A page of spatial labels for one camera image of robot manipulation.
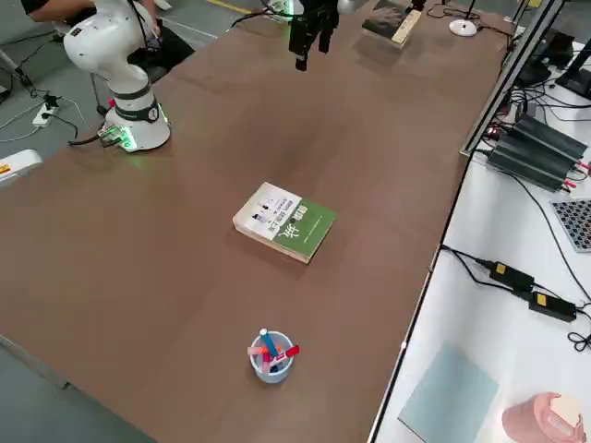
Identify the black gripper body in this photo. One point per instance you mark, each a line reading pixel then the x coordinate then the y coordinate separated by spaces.
pixel 321 8

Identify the dark book with hands cover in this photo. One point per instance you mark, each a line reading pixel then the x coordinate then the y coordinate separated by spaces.
pixel 383 20

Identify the green and white book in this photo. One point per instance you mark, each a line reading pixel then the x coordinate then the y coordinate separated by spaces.
pixel 295 226

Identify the white desk lamp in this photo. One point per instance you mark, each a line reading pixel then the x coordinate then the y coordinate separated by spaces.
pixel 463 27

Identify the person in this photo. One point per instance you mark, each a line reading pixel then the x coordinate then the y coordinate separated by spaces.
pixel 177 46

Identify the dark box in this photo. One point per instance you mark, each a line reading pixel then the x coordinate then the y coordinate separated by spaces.
pixel 558 46

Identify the circuit board red light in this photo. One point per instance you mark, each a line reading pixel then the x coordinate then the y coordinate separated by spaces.
pixel 493 133

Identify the black computer monitor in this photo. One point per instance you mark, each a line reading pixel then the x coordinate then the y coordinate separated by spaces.
pixel 577 78

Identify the dark finned power supply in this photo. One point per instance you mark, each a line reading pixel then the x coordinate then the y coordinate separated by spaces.
pixel 526 161
pixel 549 134

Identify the white power strip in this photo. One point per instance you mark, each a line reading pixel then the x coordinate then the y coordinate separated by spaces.
pixel 44 115

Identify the perforated checkered plate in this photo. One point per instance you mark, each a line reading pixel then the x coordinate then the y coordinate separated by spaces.
pixel 575 226

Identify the black tripod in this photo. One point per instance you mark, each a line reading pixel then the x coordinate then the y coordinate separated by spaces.
pixel 23 78

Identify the black power adapter yellow label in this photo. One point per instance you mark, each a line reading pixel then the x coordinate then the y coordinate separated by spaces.
pixel 510 275
pixel 551 305

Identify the blue marker white cap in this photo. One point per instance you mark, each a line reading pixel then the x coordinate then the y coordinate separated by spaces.
pixel 268 342

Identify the white box orange label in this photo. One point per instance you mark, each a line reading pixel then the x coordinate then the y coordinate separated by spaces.
pixel 20 164

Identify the red marker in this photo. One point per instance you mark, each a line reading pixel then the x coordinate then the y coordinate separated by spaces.
pixel 292 351

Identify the pink marker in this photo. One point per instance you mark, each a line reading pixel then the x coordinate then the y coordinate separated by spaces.
pixel 255 350

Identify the translucent blue pen cup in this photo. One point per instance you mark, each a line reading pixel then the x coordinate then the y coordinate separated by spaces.
pixel 272 376

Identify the pale green glass sheet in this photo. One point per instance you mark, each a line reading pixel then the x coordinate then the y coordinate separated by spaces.
pixel 448 397

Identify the pink plastic holder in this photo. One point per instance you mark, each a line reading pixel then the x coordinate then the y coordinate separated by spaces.
pixel 526 420

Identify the silver aluminium frame rail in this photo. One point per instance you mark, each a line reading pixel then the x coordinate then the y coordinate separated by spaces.
pixel 508 76

